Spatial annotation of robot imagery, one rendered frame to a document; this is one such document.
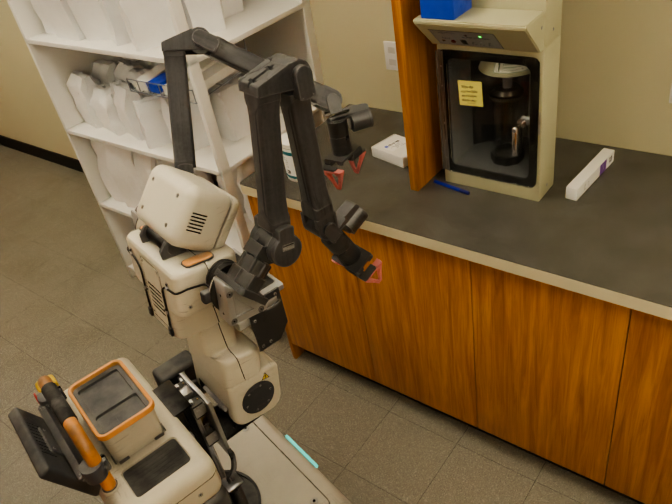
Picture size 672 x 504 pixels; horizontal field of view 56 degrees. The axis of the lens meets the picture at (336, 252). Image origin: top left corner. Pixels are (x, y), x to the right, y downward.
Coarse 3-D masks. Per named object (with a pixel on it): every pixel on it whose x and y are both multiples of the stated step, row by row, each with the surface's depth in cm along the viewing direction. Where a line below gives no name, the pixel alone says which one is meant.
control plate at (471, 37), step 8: (432, 32) 173; (440, 32) 171; (448, 32) 169; (456, 32) 168; (464, 32) 166; (440, 40) 177; (448, 40) 175; (456, 40) 173; (472, 40) 170; (480, 40) 168; (488, 40) 166; (496, 40) 164
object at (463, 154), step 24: (456, 72) 184; (480, 72) 179; (504, 72) 174; (528, 72) 170; (456, 96) 188; (504, 96) 179; (528, 96) 174; (456, 120) 193; (480, 120) 188; (504, 120) 183; (528, 120) 178; (456, 144) 198; (480, 144) 193; (504, 144) 187; (528, 144) 182; (456, 168) 204; (480, 168) 198; (504, 168) 192; (528, 168) 187
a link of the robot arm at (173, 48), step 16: (192, 32) 165; (208, 32) 166; (176, 48) 165; (192, 48) 166; (176, 64) 166; (176, 80) 167; (176, 96) 167; (176, 112) 168; (176, 128) 168; (192, 128) 171; (176, 144) 169; (192, 144) 170; (176, 160) 169; (192, 160) 170
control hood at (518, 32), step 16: (464, 16) 166; (480, 16) 164; (496, 16) 162; (512, 16) 160; (528, 16) 158; (544, 16) 160; (480, 32) 163; (496, 32) 160; (512, 32) 157; (528, 32) 155; (544, 32) 162; (496, 48) 170; (512, 48) 166; (528, 48) 163
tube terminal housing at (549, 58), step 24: (480, 0) 168; (504, 0) 164; (528, 0) 161; (552, 0) 161; (552, 24) 165; (456, 48) 181; (480, 48) 176; (552, 48) 169; (552, 72) 174; (552, 96) 179; (552, 120) 184; (552, 144) 189; (552, 168) 195; (504, 192) 199; (528, 192) 193
